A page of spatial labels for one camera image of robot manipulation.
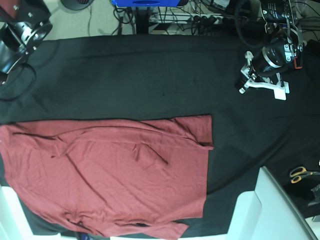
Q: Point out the black stand post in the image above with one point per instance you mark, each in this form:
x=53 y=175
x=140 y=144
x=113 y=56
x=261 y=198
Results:
x=142 y=16

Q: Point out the black table cloth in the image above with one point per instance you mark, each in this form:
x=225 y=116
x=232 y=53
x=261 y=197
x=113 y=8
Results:
x=148 y=77

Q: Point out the maroon long-sleeve T-shirt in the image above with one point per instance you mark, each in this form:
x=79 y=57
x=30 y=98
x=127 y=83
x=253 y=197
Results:
x=111 y=177

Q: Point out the white power strip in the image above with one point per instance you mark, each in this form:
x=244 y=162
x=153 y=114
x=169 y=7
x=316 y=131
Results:
x=184 y=18

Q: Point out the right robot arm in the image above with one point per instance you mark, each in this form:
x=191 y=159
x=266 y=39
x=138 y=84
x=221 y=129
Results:
x=26 y=23

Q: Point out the blue clamp at bottom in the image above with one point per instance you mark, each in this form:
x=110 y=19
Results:
x=83 y=236

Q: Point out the dark round fan base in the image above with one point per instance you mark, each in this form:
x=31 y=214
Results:
x=76 y=5

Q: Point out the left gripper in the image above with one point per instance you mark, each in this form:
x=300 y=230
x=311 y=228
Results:
x=263 y=71

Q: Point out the yellow-handled scissors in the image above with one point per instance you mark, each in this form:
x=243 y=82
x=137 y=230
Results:
x=299 y=173

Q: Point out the crumpled black plastic piece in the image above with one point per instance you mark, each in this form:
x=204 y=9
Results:
x=316 y=193

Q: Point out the blue plastic box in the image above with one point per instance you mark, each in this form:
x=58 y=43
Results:
x=145 y=3

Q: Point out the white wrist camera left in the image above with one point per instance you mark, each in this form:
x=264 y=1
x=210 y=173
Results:
x=280 y=94

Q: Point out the orange black clamp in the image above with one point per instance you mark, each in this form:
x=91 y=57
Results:
x=298 y=62

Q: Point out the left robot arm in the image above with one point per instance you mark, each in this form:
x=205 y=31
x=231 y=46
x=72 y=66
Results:
x=281 y=48

